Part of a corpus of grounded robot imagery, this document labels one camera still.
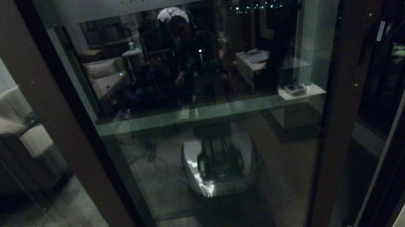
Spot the recessed dark door handle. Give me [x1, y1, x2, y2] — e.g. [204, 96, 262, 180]
[355, 32, 375, 66]

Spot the brown framed sliding glass door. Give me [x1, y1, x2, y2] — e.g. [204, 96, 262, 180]
[15, 0, 405, 227]

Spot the brown framed fixed glass panel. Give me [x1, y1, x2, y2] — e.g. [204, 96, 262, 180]
[0, 0, 152, 227]

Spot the grey rug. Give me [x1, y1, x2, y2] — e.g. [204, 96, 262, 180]
[0, 170, 117, 227]

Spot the light grey sofa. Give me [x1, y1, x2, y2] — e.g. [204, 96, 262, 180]
[0, 79, 74, 198]

